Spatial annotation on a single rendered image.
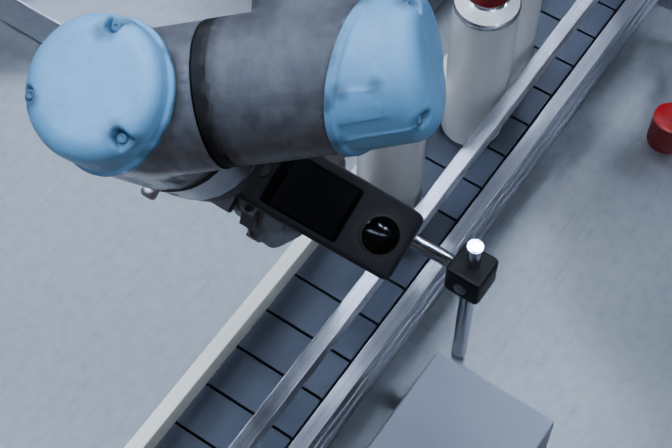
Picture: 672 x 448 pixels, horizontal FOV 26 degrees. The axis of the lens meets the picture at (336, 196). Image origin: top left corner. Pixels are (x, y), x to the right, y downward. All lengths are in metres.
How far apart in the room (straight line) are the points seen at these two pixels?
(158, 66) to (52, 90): 0.05
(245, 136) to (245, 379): 0.44
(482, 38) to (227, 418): 0.34
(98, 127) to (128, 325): 0.53
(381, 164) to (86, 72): 0.40
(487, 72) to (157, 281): 0.32
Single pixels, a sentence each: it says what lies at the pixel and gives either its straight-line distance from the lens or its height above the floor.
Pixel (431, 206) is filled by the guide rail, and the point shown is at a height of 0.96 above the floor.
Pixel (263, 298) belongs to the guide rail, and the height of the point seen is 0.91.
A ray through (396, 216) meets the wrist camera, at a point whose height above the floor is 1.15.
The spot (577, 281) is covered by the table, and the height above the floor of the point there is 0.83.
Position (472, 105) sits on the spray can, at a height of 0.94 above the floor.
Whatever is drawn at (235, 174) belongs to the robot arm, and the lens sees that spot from 0.80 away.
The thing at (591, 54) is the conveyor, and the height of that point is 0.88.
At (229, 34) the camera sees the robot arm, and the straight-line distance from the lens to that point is 0.70.
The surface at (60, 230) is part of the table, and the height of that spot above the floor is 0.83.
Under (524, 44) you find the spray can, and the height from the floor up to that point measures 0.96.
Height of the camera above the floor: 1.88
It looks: 57 degrees down
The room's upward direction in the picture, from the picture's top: straight up
